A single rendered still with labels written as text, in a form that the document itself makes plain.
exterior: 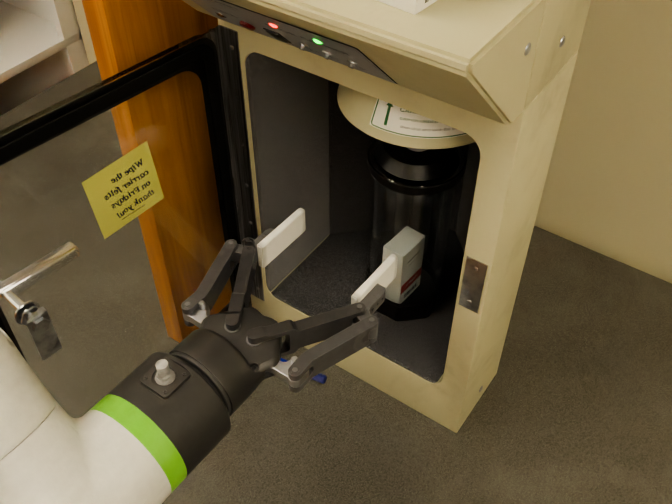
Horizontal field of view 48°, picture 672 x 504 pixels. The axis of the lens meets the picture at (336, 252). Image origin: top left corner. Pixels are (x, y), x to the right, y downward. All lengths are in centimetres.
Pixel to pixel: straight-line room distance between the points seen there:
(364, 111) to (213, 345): 27
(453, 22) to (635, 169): 67
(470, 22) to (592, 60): 58
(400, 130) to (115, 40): 28
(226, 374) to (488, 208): 27
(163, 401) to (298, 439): 37
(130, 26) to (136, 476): 41
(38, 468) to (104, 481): 5
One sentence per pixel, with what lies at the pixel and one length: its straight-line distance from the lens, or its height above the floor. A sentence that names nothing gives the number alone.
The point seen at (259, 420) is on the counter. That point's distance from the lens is 97.
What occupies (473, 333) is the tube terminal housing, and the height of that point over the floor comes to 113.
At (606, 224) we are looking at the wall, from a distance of 122.
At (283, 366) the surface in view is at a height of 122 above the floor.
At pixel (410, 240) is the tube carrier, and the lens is 86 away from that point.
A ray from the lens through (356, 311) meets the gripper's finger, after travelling 69.
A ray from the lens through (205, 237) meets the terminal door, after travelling 87.
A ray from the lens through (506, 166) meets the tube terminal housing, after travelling 65.
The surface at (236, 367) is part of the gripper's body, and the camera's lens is 64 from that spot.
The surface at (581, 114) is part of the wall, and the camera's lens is 113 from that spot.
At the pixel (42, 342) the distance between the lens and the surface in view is 78.
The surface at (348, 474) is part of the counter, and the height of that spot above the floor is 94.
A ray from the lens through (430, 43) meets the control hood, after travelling 49.
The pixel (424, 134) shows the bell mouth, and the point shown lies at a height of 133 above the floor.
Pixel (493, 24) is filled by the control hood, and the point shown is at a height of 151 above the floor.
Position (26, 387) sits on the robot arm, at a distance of 58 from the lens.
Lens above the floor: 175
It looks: 45 degrees down
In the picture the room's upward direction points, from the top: straight up
